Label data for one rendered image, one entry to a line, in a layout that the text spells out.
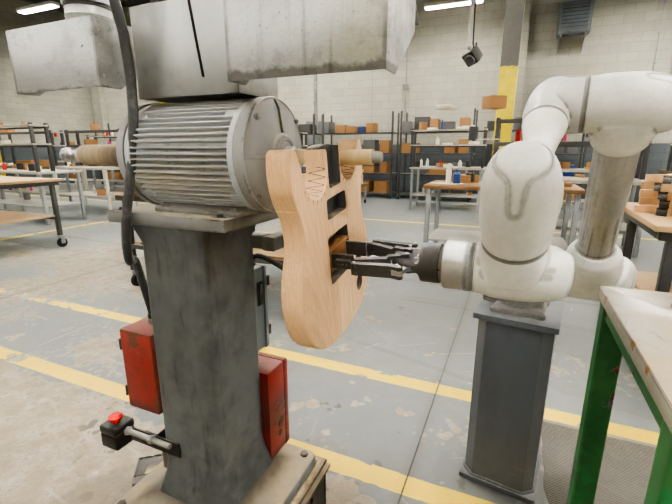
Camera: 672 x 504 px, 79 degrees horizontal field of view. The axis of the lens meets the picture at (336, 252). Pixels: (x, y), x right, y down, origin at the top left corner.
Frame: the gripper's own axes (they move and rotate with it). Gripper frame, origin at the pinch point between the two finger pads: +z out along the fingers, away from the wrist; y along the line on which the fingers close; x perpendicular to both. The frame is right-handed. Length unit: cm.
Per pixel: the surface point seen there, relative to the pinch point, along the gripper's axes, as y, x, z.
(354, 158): 6.6, 18.3, -1.1
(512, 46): 709, 85, -7
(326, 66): -5.2, 34.9, -1.6
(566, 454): 83, -118, -62
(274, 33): -4.4, 40.8, 8.0
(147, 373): -10, -37, 55
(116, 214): -6, 7, 57
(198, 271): -5.2, -5.9, 34.6
